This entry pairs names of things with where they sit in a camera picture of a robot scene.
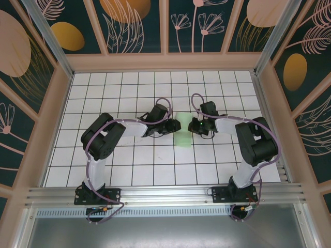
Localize grey metal shelf plate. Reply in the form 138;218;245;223
27;216;307;248

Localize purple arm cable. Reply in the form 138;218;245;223
84;97;173;225
191;92;282;223

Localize long aluminium mounting rail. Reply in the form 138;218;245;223
25;182;307;207

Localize dark wall panel pink circle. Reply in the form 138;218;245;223
227;0;284;54
0;0;56;114

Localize dark wall panel orange oval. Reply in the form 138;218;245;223
36;0;104;55
271;0;331;112

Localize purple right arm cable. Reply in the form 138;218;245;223
191;92;282;223

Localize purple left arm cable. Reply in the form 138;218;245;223
84;97;173;225

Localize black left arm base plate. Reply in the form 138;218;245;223
74;188;122;206

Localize aluminium corner post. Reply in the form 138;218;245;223
22;0;74;78
254;0;302;75

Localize dark wall panel pink feather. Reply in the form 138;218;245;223
293;95;331;181

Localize aluminium side rail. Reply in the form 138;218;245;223
251;71;293;184

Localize perforated metal cable tray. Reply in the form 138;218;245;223
36;205;307;218

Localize light green paper sheet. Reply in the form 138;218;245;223
174;112;193;148

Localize dark wall panel orange circle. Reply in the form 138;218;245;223
92;0;163;55

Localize dark wall panel single flower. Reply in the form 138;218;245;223
0;86;37;187

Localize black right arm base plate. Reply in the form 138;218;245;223
212;185;258;204

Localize dark wall panel pink flowers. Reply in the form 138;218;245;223
168;0;226;54

